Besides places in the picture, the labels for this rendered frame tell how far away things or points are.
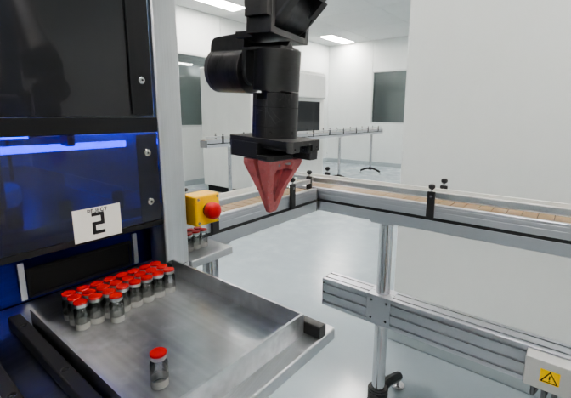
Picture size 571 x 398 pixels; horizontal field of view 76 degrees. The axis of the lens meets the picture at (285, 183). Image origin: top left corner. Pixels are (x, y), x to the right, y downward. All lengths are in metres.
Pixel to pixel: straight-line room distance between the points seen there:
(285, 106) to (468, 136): 1.45
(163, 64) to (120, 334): 0.50
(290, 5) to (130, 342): 0.51
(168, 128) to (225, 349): 0.45
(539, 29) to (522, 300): 1.12
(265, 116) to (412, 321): 1.13
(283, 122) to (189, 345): 0.35
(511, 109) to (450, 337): 0.95
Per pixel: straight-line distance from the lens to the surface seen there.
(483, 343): 1.40
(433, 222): 1.27
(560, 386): 1.36
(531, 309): 1.97
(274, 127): 0.44
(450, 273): 1.98
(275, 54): 0.44
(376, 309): 1.49
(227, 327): 0.63
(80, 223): 0.74
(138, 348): 0.62
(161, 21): 0.82
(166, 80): 0.81
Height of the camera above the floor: 1.21
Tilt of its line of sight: 11 degrees down
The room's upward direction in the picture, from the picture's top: straight up
